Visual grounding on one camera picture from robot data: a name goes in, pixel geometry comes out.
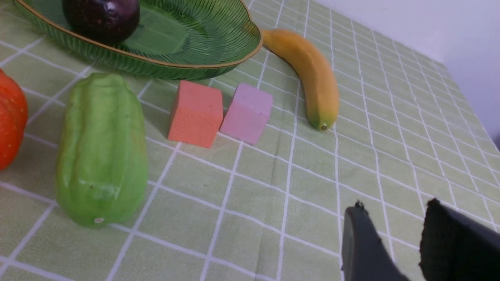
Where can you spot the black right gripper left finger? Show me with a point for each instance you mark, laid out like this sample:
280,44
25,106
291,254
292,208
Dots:
364,257

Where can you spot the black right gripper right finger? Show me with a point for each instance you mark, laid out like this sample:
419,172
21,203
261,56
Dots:
454,247

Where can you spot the yellow toy banana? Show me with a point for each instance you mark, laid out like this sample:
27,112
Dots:
315,72

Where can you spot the purple toy mangosteen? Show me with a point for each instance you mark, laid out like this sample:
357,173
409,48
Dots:
104,21

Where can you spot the green checkered tablecloth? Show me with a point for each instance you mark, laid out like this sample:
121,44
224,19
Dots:
238,212

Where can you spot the pink foam cube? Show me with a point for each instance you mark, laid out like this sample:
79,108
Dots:
248,114

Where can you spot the orange foam cube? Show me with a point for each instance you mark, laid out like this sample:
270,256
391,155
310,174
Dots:
196,114

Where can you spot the green toy chayote gourd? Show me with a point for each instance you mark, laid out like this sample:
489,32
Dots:
102,163

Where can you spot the green glass leaf plate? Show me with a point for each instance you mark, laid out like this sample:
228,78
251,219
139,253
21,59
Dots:
175,40

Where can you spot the orange toy pumpkin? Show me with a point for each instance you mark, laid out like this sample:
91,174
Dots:
13,119

